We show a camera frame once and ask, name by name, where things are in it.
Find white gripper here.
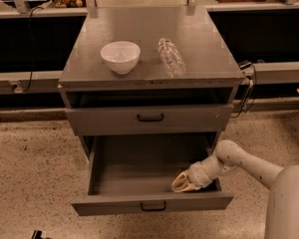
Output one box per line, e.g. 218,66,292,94
171,161,212,193

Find grey drawer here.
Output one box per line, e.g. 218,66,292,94
72,133,233,216
66,105,233,135

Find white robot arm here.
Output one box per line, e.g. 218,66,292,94
171,139,299,239

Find grey top drawer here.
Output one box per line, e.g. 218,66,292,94
66,105,233,135

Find grey drawer cabinet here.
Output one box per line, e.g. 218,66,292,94
59,6,243,151

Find clear plastic bottle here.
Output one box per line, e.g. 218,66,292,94
157,38,186,78

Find white bowl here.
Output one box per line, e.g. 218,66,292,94
101,41,141,75

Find black object on floor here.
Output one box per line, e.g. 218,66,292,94
31,230,46,239

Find black cables right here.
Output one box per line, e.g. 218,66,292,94
230,60,259,120

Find grey metal rail frame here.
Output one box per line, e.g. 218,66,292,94
0,0,299,95

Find black cable left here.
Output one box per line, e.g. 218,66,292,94
11,5,46,94

